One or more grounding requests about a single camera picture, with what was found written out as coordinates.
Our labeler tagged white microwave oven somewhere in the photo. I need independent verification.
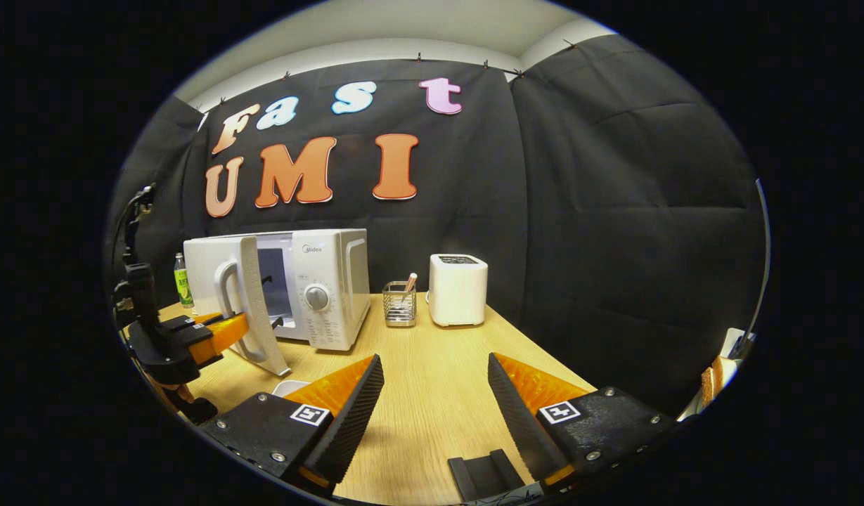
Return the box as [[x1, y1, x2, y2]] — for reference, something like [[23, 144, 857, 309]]
[[183, 228, 371, 377]]

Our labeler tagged white toaster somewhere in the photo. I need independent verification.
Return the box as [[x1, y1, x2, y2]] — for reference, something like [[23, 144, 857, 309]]
[[428, 254, 489, 327]]

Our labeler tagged black plastic bracket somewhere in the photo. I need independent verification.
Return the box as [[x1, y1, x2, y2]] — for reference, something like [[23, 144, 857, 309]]
[[448, 450, 527, 503]]

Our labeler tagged brown and white object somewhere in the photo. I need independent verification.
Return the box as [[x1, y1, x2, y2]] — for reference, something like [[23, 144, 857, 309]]
[[699, 327, 756, 415]]

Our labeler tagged green drink bottle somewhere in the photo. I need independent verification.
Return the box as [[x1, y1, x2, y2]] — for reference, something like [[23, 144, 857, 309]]
[[174, 253, 195, 310]]

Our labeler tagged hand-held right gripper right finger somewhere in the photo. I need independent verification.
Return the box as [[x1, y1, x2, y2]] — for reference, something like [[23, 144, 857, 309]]
[[488, 351, 678, 493]]

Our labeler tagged metal mesh utensil holder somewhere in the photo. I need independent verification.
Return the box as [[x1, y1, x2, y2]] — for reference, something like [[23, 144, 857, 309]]
[[383, 281, 417, 328]]

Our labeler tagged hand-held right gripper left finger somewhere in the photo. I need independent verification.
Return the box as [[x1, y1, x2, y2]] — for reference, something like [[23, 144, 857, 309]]
[[198, 353, 385, 496]]

